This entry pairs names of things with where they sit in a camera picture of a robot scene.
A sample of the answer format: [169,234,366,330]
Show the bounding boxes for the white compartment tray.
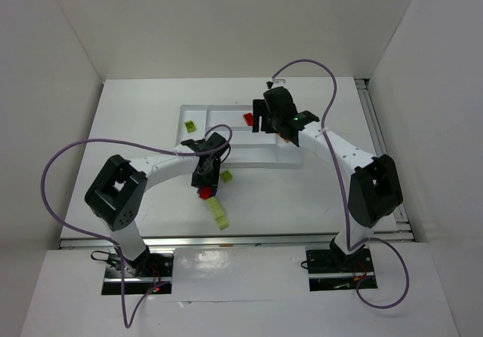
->
[175,105,303,169]

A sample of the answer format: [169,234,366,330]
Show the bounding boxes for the pale green long lego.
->
[205,197,229,231]

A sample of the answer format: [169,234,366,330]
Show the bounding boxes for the aluminium rail front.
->
[58,231,412,250]

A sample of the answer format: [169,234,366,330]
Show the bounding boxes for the red lego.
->
[198,187,213,200]

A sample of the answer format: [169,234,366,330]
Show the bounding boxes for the lime green curved lego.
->
[184,120,196,133]

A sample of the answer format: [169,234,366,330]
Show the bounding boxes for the aluminium rail right side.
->
[354,78,412,232]

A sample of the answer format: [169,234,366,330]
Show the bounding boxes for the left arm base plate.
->
[91,252,174,296]

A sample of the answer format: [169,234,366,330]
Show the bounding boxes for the aluminium rail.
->
[58,231,412,250]
[354,78,412,232]

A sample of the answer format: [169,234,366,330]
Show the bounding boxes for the purple lego brick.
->
[196,188,217,196]

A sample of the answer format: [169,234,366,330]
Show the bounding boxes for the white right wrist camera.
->
[266,78,286,89]

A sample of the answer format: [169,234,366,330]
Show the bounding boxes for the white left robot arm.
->
[85,133,231,275]

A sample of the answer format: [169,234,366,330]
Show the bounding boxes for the lime green square lego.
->
[220,170,233,182]

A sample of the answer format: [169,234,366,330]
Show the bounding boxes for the brown lego plate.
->
[278,133,291,143]

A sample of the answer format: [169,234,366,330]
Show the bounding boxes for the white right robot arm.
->
[252,81,403,267]

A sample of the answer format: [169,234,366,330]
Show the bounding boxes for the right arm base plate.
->
[300,248,378,292]

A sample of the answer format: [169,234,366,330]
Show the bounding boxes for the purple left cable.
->
[39,124,233,329]

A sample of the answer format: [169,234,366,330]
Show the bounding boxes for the red curved lego brick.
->
[242,112,254,127]

